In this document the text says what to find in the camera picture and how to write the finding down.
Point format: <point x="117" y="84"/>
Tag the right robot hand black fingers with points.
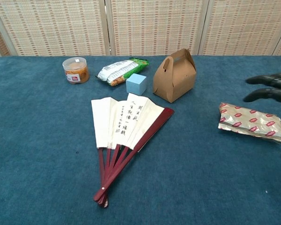
<point x="271" y="93"/>

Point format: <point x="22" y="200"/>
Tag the paper folding fan red ribs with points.
<point x="121" y="117"/>

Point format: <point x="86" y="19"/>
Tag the silver foil packet red logos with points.
<point x="250" y="122"/>

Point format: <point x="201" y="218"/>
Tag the brown kraft paper gable box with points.
<point x="175" y="79"/>

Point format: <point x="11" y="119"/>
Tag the woven bamboo folding screen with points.
<point x="154" y="25"/>

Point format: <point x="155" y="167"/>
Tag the light blue foam cube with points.
<point x="135" y="84"/>

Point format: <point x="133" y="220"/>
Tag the green white snack bag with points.
<point x="121" y="70"/>

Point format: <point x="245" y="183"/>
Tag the clear plastic snack jar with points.
<point x="76" y="70"/>

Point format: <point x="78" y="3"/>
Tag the blue carpet table cover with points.
<point x="49" y="152"/>

